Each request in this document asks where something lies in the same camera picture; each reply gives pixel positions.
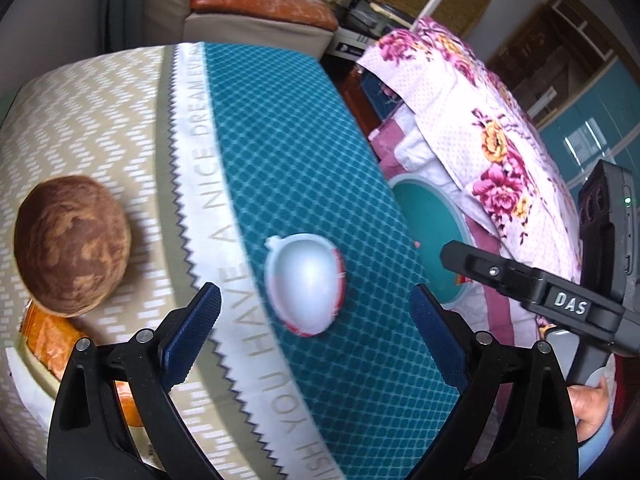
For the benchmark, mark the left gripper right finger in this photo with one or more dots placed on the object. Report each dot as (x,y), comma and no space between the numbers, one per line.
(512,419)

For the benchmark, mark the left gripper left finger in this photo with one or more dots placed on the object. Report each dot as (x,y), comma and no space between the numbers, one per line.
(89,437)

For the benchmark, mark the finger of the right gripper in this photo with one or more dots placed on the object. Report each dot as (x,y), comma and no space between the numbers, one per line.
(506,276)

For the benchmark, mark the brown round bread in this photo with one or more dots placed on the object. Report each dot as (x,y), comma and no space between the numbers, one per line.
(71,244)

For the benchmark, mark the white plastic jelly cup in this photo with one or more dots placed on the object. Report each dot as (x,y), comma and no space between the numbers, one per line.
(305,280)

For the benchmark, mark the teal round trash bin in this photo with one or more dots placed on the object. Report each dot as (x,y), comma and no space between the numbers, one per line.
(433,220)

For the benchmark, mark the person's right hand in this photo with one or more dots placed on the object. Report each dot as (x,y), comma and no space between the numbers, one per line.
(590,406)

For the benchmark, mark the orange snack packet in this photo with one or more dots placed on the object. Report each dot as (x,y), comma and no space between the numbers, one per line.
(39,360)

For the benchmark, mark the floral pink quilt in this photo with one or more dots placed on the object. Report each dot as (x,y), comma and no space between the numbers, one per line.
(458,126)

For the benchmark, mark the teal patterned bed cover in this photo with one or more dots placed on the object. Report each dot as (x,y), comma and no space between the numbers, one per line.
(212,149)

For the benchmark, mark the cream sofa orange cushion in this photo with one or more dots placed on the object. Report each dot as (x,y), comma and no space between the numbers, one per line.
(306,26)

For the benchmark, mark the black camera box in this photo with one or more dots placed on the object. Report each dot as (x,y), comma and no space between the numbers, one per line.
(608,229)

